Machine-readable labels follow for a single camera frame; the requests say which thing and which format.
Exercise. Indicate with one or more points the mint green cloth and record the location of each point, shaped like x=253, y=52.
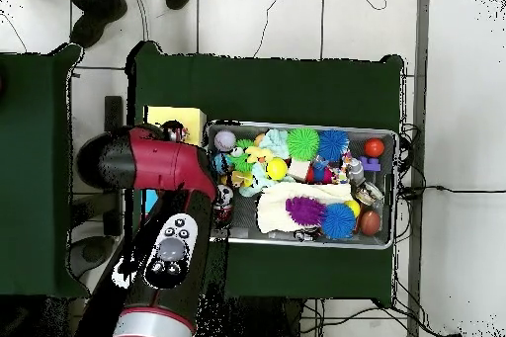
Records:
x=278, y=143

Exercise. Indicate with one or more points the dark green side-table cloth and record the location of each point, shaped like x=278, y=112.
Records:
x=31, y=115

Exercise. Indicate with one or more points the yellow tennis ball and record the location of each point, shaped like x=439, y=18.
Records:
x=276, y=169

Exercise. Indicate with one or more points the blue spiky ball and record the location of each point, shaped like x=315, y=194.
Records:
x=334, y=145
x=339, y=221

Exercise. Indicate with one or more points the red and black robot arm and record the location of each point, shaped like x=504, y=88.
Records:
x=166, y=163

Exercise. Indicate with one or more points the black upright panel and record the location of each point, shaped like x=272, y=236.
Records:
x=114, y=115

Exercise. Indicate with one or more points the shallow mesh bin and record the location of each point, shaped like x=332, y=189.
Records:
x=383, y=234

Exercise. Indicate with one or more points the black and white soccer ball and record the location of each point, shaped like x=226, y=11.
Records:
x=226, y=194

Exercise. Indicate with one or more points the cream muslin cloth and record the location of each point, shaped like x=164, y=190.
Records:
x=276, y=206

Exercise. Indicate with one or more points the blue globe ball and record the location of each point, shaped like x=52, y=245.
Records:
x=220, y=163

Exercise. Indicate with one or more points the green spiky ball with eyes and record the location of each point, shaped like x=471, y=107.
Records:
x=243, y=163

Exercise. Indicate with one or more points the wooden box with three holes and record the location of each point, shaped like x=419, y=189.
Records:
x=195, y=119

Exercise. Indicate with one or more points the green spiky ball white nub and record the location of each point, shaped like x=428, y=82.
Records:
x=303, y=144

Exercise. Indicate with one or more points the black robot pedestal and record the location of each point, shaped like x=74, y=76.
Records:
x=261, y=321

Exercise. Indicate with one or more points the purple spiky toy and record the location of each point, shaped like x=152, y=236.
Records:
x=306, y=210

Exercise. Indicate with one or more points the person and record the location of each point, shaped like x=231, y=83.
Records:
x=99, y=13

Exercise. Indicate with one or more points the dark green table cloth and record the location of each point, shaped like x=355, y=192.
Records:
x=276, y=88

